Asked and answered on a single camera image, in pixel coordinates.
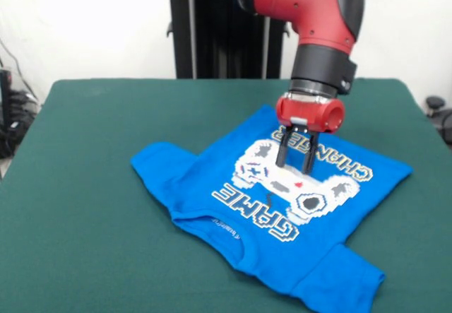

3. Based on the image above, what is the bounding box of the black box with red mark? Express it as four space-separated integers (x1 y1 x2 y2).
0 68 14 130

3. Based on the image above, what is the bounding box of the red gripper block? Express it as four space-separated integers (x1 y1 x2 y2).
275 93 345 175

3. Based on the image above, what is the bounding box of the blue shirt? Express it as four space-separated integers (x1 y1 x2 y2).
130 104 414 313

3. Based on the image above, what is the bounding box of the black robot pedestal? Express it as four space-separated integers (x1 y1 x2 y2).
155 0 297 80

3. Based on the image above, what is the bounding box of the dark green table cloth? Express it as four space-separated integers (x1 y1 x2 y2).
0 78 452 313

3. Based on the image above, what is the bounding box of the grey office chair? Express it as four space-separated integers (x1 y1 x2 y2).
425 95 452 146

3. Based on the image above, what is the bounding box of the black cable clutter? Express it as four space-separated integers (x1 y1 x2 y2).
0 90 40 159

